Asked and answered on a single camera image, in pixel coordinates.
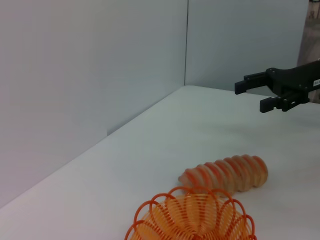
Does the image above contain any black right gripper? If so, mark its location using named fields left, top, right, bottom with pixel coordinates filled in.
left=234, top=59, right=320, bottom=114

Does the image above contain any orange striped bread loaf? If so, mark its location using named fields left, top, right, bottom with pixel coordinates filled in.
left=177, top=154, right=270, bottom=195

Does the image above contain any orange plastic wire basket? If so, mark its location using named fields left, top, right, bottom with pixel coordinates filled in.
left=124, top=186, right=258, bottom=240

